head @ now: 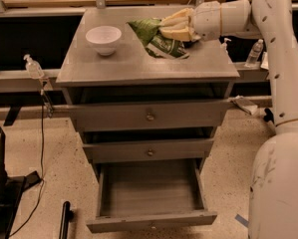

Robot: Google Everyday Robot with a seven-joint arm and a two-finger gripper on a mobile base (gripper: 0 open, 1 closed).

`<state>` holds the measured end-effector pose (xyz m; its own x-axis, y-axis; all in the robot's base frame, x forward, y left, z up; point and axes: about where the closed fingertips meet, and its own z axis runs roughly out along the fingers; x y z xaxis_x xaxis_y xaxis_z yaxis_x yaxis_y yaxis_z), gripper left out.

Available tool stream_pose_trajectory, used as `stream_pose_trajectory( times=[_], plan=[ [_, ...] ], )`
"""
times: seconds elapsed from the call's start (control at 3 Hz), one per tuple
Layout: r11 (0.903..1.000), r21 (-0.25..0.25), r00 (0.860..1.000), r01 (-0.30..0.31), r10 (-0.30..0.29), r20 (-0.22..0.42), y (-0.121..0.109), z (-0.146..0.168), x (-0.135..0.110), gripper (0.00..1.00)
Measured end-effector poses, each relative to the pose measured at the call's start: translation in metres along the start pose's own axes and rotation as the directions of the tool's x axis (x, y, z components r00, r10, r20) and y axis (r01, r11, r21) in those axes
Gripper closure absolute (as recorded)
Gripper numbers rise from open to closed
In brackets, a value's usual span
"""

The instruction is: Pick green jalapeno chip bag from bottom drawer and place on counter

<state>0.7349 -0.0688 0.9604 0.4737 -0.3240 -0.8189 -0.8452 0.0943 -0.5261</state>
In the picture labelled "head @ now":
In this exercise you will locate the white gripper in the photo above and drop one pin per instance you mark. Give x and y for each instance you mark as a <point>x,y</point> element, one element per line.
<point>206,20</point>

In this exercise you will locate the green jalapeno chip bag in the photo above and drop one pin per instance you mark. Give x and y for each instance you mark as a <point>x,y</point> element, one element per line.
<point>156,45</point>

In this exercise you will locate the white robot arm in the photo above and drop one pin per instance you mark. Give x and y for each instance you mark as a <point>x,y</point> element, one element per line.
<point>273,201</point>

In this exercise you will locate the grey top drawer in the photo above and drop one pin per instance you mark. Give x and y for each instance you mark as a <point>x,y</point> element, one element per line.
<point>137,116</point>

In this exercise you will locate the grey wooden drawer cabinet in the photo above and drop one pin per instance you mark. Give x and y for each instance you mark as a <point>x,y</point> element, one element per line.
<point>131,75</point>

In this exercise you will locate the grey middle drawer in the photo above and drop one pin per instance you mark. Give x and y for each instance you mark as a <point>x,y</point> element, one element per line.
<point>147,150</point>

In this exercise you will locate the grey open bottom drawer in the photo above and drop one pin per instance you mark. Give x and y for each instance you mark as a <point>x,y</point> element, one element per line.
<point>150,195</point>

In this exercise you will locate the small sanitizer pump bottle right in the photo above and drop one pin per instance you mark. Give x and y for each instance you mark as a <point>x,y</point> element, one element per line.
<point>224,45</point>

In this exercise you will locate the clear plastic water bottle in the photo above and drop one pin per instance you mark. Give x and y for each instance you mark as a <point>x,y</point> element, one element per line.
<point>254,53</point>

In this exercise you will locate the white ceramic bowl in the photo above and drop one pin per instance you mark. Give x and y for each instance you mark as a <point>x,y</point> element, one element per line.
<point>104,39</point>

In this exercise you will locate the white paper packet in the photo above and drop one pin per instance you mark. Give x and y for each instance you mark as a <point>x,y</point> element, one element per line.
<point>264,62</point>

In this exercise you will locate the black stand leg right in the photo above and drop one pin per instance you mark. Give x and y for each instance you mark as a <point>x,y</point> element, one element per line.
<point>269,116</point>

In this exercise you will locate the clear sanitizer pump bottle left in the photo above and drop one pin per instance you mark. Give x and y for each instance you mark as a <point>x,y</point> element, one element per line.
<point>33,68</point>

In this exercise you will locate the black tube on floor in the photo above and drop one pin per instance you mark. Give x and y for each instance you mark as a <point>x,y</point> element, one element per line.
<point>67,216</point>

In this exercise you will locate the black stand base left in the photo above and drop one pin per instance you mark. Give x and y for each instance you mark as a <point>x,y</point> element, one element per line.
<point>11,190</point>

